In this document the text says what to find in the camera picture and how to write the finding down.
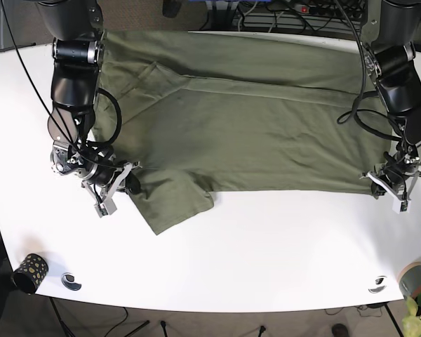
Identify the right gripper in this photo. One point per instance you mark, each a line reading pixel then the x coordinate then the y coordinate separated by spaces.
pixel 102 183

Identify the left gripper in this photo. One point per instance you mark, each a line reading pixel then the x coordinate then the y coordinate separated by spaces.
pixel 396 177

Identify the olive green T-shirt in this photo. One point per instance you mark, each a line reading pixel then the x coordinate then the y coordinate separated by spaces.
pixel 206 113

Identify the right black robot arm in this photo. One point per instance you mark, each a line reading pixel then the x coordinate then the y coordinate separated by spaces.
pixel 78 51

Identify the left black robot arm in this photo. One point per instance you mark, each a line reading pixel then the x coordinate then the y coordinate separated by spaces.
pixel 387 53

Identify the grey tape roll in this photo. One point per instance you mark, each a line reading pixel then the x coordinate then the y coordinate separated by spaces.
pixel 410 280

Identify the green potted plant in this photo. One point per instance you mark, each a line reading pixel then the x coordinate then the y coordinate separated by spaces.
pixel 412 321

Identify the black gold-dotted cup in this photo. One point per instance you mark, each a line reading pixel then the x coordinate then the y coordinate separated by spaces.
pixel 30 273

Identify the right table cable grommet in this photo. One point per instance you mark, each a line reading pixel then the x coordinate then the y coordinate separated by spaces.
pixel 378 285

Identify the table cable grommet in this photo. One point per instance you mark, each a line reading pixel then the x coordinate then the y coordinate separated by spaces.
pixel 378 285
pixel 68 280

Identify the left table cable grommet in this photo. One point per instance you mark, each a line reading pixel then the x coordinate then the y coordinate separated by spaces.
pixel 68 280

